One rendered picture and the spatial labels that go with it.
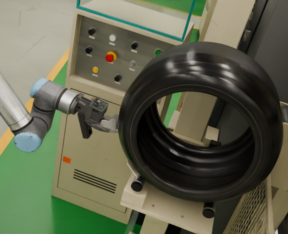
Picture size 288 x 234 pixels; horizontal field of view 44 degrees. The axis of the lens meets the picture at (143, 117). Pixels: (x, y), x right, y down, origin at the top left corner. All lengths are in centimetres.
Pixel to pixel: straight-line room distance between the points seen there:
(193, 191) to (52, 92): 63
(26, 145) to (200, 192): 63
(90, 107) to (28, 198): 129
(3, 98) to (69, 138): 94
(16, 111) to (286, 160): 106
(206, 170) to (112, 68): 75
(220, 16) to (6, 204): 174
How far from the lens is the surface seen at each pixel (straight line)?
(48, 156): 282
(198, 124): 158
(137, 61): 185
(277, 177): 162
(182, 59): 112
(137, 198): 140
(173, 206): 148
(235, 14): 140
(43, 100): 139
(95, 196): 236
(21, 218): 240
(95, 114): 134
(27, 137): 132
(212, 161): 153
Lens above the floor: 182
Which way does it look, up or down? 31 degrees down
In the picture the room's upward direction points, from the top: 15 degrees clockwise
